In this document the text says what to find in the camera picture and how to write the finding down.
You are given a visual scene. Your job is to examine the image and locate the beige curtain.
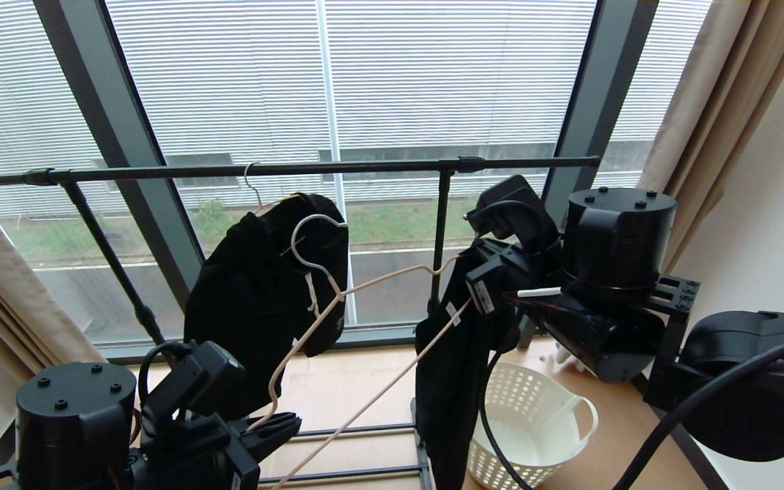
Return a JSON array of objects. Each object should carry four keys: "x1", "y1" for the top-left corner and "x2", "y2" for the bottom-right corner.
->
[
  {"x1": 0, "y1": 163, "x2": 108, "y2": 382},
  {"x1": 637, "y1": 0, "x2": 784, "y2": 273}
]

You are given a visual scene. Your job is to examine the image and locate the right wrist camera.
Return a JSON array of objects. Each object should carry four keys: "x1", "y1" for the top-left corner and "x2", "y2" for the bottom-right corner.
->
[{"x1": 463, "y1": 175, "x2": 561, "y2": 254}]

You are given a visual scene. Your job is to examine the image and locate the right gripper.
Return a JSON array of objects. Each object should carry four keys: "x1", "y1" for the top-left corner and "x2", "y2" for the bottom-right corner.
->
[{"x1": 465, "y1": 253, "x2": 666, "y2": 382}]

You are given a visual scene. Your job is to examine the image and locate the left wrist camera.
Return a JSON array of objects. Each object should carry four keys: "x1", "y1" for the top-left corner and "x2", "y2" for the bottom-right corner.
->
[{"x1": 140, "y1": 340, "x2": 248, "y2": 438}]

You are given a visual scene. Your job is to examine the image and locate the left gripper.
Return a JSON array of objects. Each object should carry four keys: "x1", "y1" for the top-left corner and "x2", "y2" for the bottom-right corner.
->
[{"x1": 123, "y1": 411, "x2": 302, "y2": 490}]

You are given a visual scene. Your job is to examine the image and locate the black garment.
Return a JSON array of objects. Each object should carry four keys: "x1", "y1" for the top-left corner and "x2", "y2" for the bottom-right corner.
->
[{"x1": 414, "y1": 253, "x2": 523, "y2": 490}]

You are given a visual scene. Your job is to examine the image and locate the black clothes rack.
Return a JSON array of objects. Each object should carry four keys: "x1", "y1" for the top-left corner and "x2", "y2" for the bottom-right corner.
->
[{"x1": 0, "y1": 155, "x2": 600, "y2": 490}]

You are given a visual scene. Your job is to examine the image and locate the window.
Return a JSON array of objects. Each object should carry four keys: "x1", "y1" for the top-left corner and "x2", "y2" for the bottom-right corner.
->
[{"x1": 0, "y1": 0, "x2": 713, "y2": 358}]

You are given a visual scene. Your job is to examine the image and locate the white laundry basket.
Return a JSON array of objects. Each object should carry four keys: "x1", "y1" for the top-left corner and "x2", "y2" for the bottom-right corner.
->
[{"x1": 465, "y1": 361, "x2": 599, "y2": 490}]

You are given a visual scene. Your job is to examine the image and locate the pink clothes hanger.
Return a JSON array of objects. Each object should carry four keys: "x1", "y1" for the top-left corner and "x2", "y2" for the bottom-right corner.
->
[
  {"x1": 246, "y1": 213, "x2": 476, "y2": 490},
  {"x1": 242, "y1": 162, "x2": 310, "y2": 258}
]

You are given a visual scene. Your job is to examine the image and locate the black drawstring shorts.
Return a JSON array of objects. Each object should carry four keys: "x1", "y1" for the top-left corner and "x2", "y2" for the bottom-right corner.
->
[{"x1": 183, "y1": 193, "x2": 350, "y2": 421}]

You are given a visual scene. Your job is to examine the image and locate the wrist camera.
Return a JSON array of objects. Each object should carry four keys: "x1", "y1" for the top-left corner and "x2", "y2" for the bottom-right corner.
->
[
  {"x1": 140, "y1": 340, "x2": 248, "y2": 438},
  {"x1": 463, "y1": 175, "x2": 561, "y2": 254}
]

